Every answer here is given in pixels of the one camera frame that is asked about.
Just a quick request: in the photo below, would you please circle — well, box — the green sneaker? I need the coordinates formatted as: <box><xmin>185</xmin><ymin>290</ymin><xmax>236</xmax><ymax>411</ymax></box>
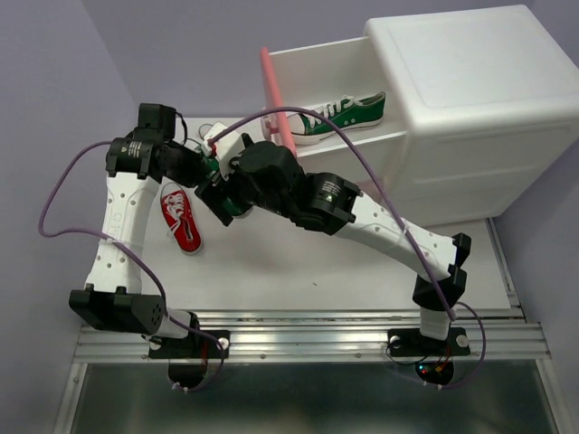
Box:
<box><xmin>287</xmin><ymin>91</ymin><xmax>386</xmax><ymax>146</ymax></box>
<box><xmin>195</xmin><ymin>154</ymin><xmax>252</xmax><ymax>222</ymax></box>

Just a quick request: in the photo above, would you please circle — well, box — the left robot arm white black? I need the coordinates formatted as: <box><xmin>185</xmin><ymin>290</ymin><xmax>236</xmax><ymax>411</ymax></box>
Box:
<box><xmin>69</xmin><ymin>103</ymin><xmax>202</xmax><ymax>356</ymax></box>

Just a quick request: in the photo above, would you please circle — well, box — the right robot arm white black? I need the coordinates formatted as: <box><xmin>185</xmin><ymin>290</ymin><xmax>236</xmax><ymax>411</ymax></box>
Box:
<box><xmin>203</xmin><ymin>133</ymin><xmax>471</xmax><ymax>353</ymax></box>

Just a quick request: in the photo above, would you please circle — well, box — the white shoe cabinet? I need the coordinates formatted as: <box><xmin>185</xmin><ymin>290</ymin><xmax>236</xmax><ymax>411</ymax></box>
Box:
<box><xmin>365</xmin><ymin>5</ymin><xmax>578</xmax><ymax>226</ymax></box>

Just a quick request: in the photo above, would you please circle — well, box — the red sneaker near left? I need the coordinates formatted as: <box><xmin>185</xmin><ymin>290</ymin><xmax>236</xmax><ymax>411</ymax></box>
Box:
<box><xmin>159</xmin><ymin>182</ymin><xmax>203</xmax><ymax>255</ymax></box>

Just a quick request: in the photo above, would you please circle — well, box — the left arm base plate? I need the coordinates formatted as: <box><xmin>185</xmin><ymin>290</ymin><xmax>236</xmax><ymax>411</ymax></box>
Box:
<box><xmin>147</xmin><ymin>329</ymin><xmax>231</xmax><ymax>393</ymax></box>

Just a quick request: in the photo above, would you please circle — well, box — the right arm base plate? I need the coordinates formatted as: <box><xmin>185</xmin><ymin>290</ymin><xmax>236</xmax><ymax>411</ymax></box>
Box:
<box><xmin>385</xmin><ymin>327</ymin><xmax>471</xmax><ymax>389</ymax></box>

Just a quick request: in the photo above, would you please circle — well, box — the aluminium mounting rail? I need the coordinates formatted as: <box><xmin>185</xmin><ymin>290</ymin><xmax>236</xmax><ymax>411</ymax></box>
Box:
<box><xmin>71</xmin><ymin>288</ymin><xmax>554</xmax><ymax>363</ymax></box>

